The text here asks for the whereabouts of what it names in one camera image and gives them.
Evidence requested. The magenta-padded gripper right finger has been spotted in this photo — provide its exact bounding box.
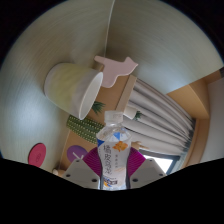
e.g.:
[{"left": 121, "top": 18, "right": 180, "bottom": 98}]
[{"left": 127, "top": 147, "right": 167, "bottom": 190}]

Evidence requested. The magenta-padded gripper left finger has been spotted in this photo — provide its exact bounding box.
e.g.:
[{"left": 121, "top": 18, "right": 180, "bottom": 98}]
[{"left": 62, "top": 147, "right": 102, "bottom": 190}]

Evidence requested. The clear plastic drink bottle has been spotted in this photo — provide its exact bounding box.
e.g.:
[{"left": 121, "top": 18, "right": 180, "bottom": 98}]
[{"left": 95, "top": 110, "right": 132, "bottom": 191}]

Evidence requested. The dark-framed window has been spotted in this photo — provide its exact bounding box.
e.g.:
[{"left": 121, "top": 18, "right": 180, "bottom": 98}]
[{"left": 138, "top": 149, "right": 183, "bottom": 176}]

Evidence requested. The purple round number sticker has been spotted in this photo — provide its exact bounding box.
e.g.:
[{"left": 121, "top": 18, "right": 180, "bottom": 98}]
[{"left": 66, "top": 144, "right": 89, "bottom": 163}]

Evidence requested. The wooden hand figure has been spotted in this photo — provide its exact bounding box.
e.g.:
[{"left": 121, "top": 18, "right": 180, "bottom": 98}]
[{"left": 130, "top": 140, "right": 150, "bottom": 151}]

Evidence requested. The tall green cactus ornament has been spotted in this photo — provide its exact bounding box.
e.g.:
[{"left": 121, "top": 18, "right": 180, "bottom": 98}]
[{"left": 65, "top": 114, "right": 106, "bottom": 145}]

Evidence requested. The flat round red coaster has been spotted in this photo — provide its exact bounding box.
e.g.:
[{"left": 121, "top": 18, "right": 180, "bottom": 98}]
[{"left": 27, "top": 142, "right": 47, "bottom": 168}]

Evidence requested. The light grey curtain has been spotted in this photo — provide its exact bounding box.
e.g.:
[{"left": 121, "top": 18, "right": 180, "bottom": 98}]
[{"left": 121, "top": 78, "right": 196, "bottom": 158}]

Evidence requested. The small potted plant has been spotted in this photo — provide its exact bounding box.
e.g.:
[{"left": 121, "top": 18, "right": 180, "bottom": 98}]
[
  {"left": 123, "top": 106, "right": 144, "bottom": 122},
  {"left": 91, "top": 101, "right": 106, "bottom": 116}
]

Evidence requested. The pale yellow cup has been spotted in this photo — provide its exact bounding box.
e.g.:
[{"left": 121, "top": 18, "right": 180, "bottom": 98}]
[{"left": 43, "top": 62, "right": 104, "bottom": 121}]

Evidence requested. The pink llama figure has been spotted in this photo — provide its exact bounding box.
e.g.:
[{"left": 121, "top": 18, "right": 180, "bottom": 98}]
[{"left": 93, "top": 55, "right": 139, "bottom": 89}]

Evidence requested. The low grey desk partition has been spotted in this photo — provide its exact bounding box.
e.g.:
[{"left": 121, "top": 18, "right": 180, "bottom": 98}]
[{"left": 104, "top": 0, "right": 224, "bottom": 96}]

